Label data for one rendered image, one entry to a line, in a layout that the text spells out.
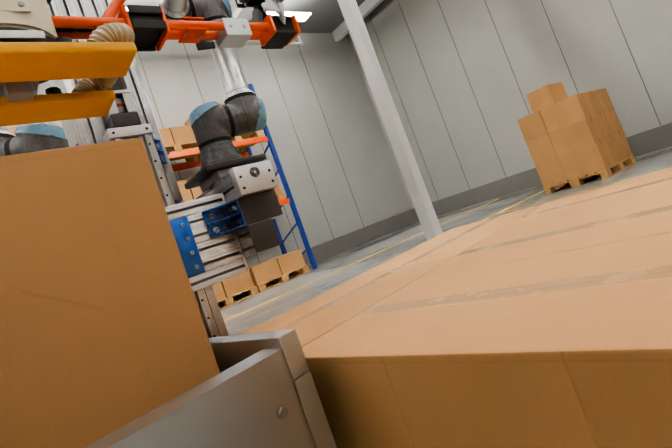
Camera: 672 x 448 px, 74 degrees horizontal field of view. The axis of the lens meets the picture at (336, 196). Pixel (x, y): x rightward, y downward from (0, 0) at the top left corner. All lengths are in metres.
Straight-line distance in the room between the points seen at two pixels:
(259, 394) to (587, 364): 0.36
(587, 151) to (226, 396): 7.42
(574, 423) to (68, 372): 0.56
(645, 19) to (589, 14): 0.98
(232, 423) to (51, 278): 0.29
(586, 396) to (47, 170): 0.67
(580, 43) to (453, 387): 10.18
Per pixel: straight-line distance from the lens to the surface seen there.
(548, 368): 0.49
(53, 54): 0.86
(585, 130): 7.72
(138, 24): 1.04
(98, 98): 1.04
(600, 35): 10.47
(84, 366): 0.67
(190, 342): 0.70
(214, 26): 1.13
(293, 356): 0.63
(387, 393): 0.64
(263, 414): 0.61
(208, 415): 0.57
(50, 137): 1.45
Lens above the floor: 0.72
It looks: 4 degrees up
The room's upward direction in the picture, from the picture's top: 20 degrees counter-clockwise
